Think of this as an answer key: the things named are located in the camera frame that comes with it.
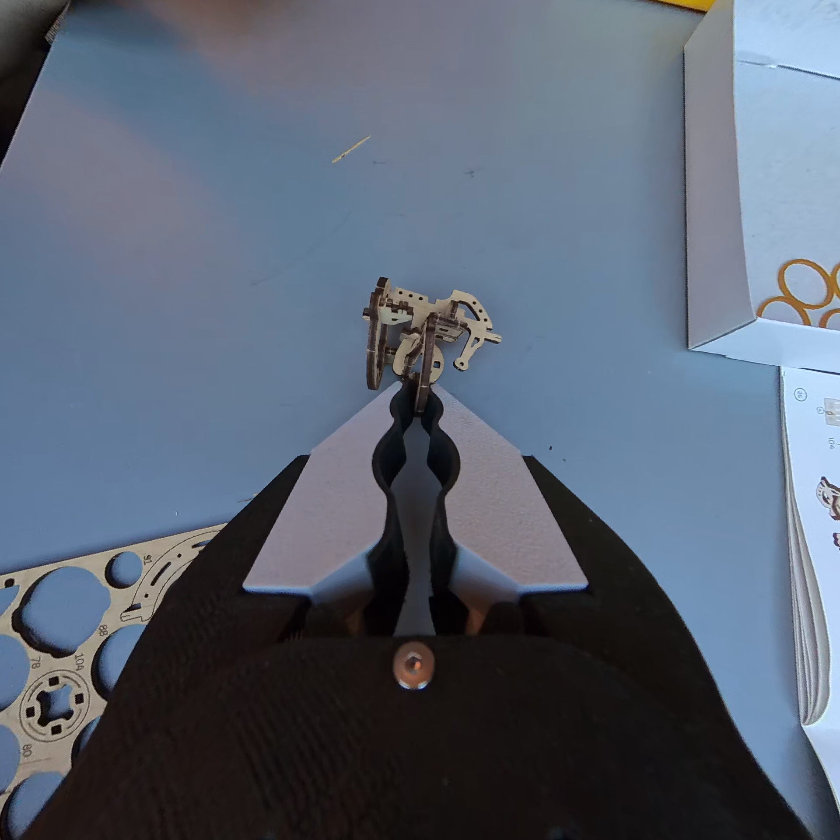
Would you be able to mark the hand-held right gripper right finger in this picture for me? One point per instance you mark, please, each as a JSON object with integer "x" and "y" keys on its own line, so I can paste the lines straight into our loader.
{"x": 505, "y": 518}

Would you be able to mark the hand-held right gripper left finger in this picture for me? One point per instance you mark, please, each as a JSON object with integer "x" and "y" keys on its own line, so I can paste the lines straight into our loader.
{"x": 315, "y": 518}

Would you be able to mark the small wooden model assembly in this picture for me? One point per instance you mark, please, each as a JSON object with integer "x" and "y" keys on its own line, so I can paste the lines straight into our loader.
{"x": 400, "y": 305}

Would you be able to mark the laser-cut wooden parts sheet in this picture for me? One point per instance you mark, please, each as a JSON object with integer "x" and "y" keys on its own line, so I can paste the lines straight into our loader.
{"x": 82, "y": 663}

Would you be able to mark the open instruction booklet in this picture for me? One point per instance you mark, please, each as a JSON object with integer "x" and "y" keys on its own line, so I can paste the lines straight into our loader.
{"x": 820, "y": 446}

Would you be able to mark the thin wooden splinter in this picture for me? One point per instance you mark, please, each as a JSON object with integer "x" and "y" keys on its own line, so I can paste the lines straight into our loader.
{"x": 351, "y": 149}

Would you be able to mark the orange rubber bands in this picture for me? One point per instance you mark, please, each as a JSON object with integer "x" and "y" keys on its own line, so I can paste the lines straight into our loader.
{"x": 797, "y": 272}

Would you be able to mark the white cardboard box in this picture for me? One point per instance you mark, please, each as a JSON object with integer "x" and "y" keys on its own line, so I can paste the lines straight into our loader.
{"x": 741, "y": 197}

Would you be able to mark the yellow plastic bin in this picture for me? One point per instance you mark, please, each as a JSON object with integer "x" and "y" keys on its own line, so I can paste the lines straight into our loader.
{"x": 682, "y": 4}

